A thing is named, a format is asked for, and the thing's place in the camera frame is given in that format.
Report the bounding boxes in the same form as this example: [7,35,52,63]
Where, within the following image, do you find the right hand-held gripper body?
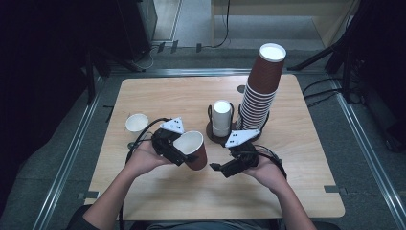
[224,128,261,173]

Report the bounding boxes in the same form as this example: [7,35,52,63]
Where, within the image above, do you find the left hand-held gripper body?
[151,117,186,162]

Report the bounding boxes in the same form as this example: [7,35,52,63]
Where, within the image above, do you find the single brown paper cup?
[172,130,209,172]

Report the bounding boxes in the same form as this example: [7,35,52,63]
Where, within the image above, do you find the brown cup holder with black rods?
[205,102,271,147]

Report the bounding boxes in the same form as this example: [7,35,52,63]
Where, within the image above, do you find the single white paper cup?
[124,113,149,134]

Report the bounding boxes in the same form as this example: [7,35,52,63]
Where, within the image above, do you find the stack of white paper cups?
[212,99,233,138]

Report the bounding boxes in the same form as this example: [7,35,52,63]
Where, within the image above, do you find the stack of brown paper cups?
[237,42,287,132]

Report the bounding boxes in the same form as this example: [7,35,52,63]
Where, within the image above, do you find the person's left hand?
[125,142,173,178]

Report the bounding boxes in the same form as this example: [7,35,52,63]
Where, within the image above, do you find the person's right hand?
[243,154,286,193]

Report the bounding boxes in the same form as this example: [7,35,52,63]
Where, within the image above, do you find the person's dark clothing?
[65,204,343,230]

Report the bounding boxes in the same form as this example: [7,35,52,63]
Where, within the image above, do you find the grey tape strip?
[324,184,348,195]
[77,190,101,201]

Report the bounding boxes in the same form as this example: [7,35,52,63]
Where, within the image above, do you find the dark cabinet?
[116,0,159,63]

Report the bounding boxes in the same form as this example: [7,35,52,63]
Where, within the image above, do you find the black tripod stand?
[286,0,406,106]

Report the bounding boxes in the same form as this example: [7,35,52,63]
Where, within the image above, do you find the light wooden furniture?
[210,0,363,49]

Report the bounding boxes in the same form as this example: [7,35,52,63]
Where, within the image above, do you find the right hand-held gripper black cable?
[254,144,287,180]

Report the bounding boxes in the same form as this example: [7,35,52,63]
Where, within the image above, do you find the metal frame rail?
[32,76,108,230]
[328,76,406,230]
[108,67,329,78]

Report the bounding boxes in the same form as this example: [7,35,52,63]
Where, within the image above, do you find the black floor cables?
[301,77,343,108]

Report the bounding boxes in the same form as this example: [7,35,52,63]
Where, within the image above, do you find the black hanging cable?
[210,0,233,50]

